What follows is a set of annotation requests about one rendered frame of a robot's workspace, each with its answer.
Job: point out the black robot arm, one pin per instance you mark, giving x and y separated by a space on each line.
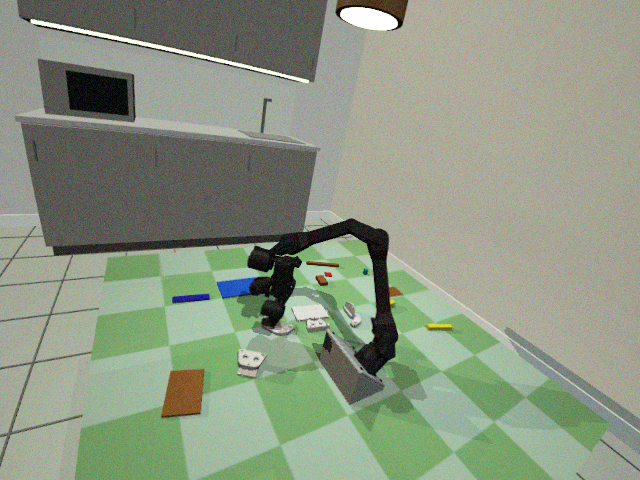
372 357

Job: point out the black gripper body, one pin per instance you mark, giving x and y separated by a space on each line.
280 290

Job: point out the dark blue flat bar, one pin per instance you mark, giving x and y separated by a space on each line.
189 298

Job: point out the blue flat rectangular plate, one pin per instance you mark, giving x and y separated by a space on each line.
236 288

